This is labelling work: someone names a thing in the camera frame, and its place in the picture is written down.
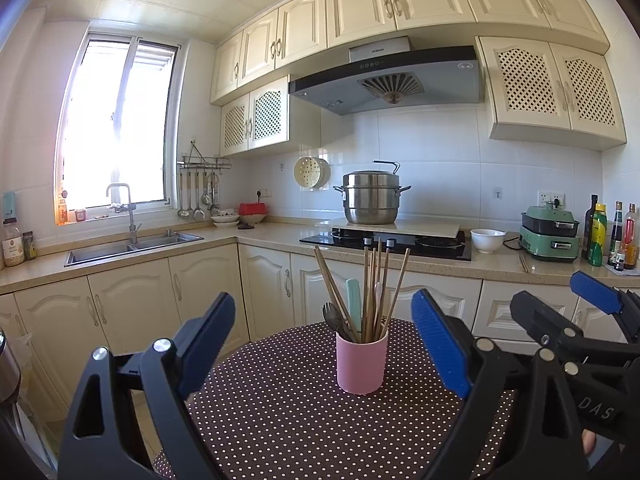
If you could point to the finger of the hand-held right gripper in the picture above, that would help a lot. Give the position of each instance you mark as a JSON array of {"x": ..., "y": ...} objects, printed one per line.
[
  {"x": 537, "y": 315},
  {"x": 595, "y": 287}
]

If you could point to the small dark seasoning bottle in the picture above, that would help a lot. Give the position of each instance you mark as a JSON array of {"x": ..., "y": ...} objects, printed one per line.
[{"x": 620, "y": 261}]

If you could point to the black gas stove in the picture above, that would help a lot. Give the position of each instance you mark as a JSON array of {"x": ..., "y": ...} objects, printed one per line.
[{"x": 325, "y": 239}]

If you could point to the orange bottle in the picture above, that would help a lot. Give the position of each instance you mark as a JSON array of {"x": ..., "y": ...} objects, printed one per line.
[{"x": 62, "y": 212}]

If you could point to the bunch of wooden chopsticks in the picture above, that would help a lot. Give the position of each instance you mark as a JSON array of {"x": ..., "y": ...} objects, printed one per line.
[{"x": 368, "y": 290}]

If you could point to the brown polka dot tablecloth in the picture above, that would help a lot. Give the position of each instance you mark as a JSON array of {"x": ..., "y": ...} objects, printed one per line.
[{"x": 280, "y": 410}]

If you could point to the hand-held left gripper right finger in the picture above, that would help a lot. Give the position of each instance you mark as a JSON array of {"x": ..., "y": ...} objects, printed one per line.
[{"x": 440, "y": 340}]

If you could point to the dark metal spoon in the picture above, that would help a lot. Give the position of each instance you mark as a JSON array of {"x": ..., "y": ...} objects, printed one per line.
[{"x": 330, "y": 315}]

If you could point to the cream upper cabinet row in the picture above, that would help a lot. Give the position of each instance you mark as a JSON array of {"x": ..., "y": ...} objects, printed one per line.
[{"x": 360, "y": 10}]

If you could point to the dark olive oil bottle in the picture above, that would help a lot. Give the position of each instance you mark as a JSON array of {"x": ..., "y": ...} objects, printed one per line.
[{"x": 588, "y": 230}]

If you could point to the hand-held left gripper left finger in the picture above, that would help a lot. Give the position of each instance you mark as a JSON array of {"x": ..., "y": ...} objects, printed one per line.
[{"x": 210, "y": 340}]

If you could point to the steel faucet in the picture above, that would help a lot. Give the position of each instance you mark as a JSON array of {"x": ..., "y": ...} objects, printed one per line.
[{"x": 132, "y": 227}]

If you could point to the glass jar with beige contents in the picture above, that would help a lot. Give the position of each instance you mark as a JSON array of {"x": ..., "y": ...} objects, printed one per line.
[{"x": 12, "y": 250}]

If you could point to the green yellow bottle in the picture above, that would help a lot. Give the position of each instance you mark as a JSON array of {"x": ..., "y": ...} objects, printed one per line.
[{"x": 596, "y": 240}]

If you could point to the stainless steel steamer pot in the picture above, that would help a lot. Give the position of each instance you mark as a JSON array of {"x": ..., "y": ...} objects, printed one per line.
[{"x": 370, "y": 197}]

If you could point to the short brown chopstick pair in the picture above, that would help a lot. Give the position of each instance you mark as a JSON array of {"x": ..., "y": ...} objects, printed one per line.
[{"x": 523, "y": 263}]

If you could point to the small pink sill cup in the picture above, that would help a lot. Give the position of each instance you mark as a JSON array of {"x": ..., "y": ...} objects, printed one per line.
[{"x": 80, "y": 215}]

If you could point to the stainless steel appliance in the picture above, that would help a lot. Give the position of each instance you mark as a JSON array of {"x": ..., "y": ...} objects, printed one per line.
[{"x": 6, "y": 370}]

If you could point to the white plastic spoon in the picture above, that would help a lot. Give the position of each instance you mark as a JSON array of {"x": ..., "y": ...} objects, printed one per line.
[{"x": 378, "y": 290}]

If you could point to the white ceramic bowl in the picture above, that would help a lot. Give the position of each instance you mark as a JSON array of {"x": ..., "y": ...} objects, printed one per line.
[{"x": 487, "y": 242}]

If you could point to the stack of white dishes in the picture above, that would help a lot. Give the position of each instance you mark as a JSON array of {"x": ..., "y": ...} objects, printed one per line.
[{"x": 225, "y": 219}]

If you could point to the light blue wall holder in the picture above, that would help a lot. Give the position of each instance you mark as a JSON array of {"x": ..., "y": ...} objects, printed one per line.
[{"x": 9, "y": 205}]

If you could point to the grey range hood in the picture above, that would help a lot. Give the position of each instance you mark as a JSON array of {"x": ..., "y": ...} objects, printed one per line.
[{"x": 400, "y": 72}]

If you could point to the person's right hand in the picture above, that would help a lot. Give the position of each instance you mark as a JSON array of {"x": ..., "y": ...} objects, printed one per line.
[{"x": 589, "y": 442}]

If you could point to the small dark jar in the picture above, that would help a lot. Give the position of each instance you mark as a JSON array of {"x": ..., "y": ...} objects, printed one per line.
[{"x": 29, "y": 247}]

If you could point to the cream lattice door wall cabinet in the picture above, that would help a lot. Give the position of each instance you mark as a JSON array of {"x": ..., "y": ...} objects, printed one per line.
[
  {"x": 250, "y": 122},
  {"x": 556, "y": 90}
]

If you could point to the red lidded bowl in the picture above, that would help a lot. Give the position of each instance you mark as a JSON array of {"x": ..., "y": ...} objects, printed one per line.
[{"x": 252, "y": 208}]

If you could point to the white wall outlet with plug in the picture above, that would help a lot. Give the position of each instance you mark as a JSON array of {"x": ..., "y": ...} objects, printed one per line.
[{"x": 545, "y": 196}]

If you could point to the kitchen window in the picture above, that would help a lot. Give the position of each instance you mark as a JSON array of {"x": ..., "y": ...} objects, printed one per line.
[{"x": 107, "y": 130}]

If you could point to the brown red sauce bottle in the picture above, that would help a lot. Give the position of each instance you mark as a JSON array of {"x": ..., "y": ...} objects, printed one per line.
[{"x": 631, "y": 240}]

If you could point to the light blue knife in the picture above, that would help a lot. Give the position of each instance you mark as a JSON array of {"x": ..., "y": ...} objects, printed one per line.
[{"x": 353, "y": 300}]

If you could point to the metal wall utensil rack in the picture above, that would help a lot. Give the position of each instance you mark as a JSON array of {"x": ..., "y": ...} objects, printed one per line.
[{"x": 205, "y": 162}]

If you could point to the steel sink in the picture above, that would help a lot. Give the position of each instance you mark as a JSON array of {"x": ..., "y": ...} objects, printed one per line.
[{"x": 105, "y": 252}]

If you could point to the row of hanging metal utensils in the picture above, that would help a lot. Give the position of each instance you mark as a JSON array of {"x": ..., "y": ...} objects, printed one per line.
[{"x": 198, "y": 212}]

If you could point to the cream perforated steamer plate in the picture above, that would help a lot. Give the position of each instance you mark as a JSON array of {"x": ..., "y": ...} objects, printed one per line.
[{"x": 306, "y": 172}]

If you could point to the beige stone board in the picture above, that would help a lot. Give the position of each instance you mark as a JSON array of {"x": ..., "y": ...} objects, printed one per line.
[{"x": 430, "y": 227}]

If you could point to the green electric cooker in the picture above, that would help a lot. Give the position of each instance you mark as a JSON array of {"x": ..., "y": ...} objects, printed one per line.
[{"x": 547, "y": 245}]

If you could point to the dark sauce bottle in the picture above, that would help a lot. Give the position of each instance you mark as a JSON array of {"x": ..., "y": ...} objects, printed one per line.
[{"x": 615, "y": 240}]

